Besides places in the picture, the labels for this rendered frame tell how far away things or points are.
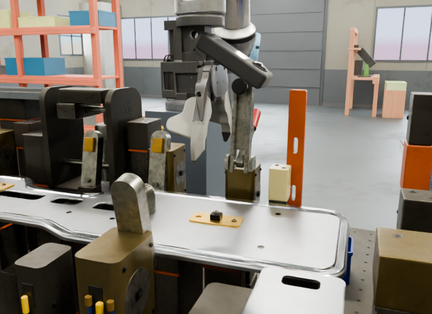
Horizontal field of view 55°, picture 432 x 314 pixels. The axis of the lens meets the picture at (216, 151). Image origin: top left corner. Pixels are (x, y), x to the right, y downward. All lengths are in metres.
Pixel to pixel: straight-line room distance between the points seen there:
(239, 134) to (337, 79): 9.98
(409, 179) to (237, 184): 0.30
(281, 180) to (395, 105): 8.46
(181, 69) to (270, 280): 0.31
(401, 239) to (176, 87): 0.36
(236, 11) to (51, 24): 5.25
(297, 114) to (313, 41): 10.05
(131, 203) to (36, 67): 6.07
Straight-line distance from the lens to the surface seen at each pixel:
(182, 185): 0.92
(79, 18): 6.02
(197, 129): 0.57
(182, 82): 0.62
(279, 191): 0.75
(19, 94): 1.20
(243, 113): 0.78
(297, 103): 0.75
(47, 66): 6.51
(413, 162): 0.76
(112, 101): 0.89
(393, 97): 9.15
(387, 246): 0.49
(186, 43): 0.63
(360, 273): 1.20
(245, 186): 0.79
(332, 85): 10.76
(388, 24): 10.64
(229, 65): 0.60
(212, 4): 0.61
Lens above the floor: 1.26
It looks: 13 degrees down
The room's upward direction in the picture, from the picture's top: straight up
